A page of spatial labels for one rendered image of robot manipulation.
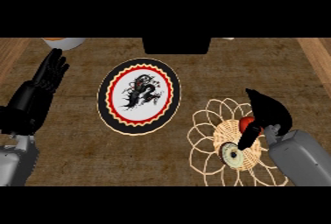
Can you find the red tomato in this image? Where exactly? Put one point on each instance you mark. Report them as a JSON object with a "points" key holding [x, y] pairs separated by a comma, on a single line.
{"points": [[245, 122]]}

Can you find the woven wicker flower placemat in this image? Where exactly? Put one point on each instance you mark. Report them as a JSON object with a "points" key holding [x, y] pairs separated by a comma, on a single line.
{"points": [[223, 140]]}

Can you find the white bowl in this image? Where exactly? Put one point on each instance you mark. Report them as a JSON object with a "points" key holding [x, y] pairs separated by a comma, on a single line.
{"points": [[64, 42]]}

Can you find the black-rimmed dragon print plate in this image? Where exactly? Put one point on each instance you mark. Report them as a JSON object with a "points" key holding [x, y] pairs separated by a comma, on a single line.
{"points": [[139, 96]]}

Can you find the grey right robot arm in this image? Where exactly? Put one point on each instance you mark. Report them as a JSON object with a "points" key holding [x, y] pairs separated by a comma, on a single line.
{"points": [[298, 157]]}

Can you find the black box-shaped object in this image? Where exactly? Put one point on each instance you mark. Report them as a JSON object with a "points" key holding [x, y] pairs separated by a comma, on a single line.
{"points": [[176, 45]]}

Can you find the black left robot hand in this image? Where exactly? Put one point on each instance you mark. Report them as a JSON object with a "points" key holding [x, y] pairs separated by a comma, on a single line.
{"points": [[30, 96]]}

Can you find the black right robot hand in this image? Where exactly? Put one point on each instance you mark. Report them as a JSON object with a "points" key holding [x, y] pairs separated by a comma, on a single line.
{"points": [[269, 110]]}

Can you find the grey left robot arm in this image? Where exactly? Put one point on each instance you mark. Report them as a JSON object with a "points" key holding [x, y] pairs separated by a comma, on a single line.
{"points": [[16, 160]]}

